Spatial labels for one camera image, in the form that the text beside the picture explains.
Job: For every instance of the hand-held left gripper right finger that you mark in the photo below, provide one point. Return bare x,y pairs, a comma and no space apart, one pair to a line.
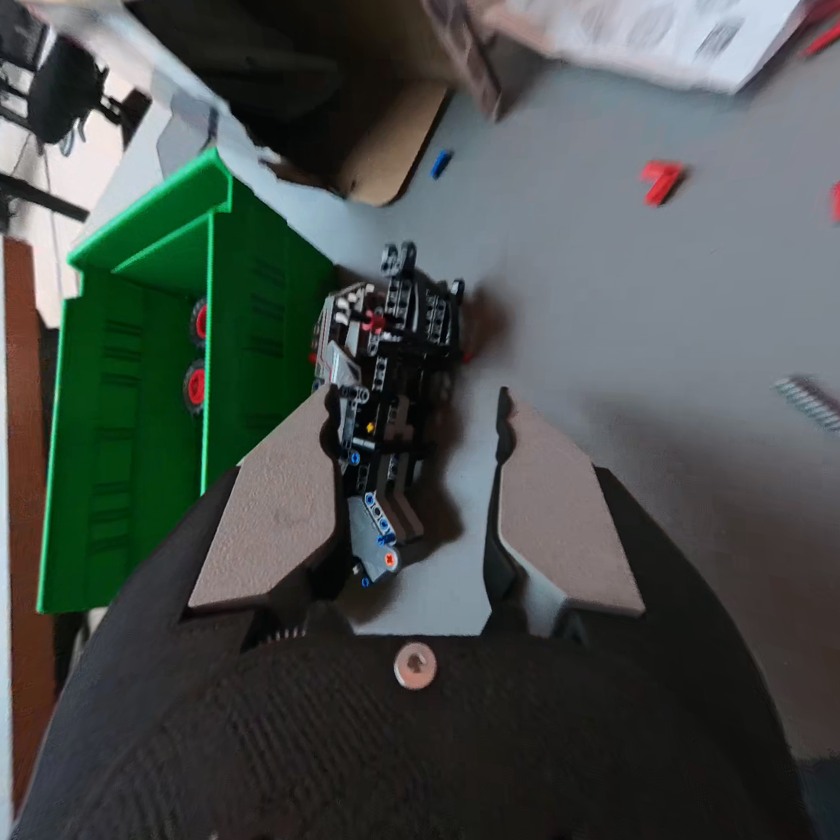
556,523

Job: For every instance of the black office chair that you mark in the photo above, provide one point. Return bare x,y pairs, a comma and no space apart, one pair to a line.
57,84

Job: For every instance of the red rounded lego block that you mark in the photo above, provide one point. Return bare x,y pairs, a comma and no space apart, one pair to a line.
836,198

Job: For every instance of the green plastic bin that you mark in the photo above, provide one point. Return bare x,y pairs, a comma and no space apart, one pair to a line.
132,393

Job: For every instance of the black grey lego model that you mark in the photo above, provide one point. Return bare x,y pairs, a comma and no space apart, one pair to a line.
400,343

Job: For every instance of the printed paper bag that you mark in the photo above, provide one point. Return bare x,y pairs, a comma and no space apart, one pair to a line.
656,32

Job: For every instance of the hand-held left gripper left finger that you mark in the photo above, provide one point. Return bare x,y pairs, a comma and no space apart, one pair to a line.
274,517

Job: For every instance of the lego wheel red hub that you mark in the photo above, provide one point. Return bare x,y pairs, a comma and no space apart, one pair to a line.
200,321
196,387

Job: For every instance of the red lego beam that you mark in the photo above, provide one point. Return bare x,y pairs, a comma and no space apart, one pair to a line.
824,38

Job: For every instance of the lego spring shock absorber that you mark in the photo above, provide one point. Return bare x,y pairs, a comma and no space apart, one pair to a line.
811,400

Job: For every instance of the black lego set box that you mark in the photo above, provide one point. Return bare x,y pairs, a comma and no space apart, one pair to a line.
262,65

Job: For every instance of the blue lego pin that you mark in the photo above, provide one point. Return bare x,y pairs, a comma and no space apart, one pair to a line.
441,162

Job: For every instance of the red lego connector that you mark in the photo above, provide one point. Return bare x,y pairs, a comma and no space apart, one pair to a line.
663,180

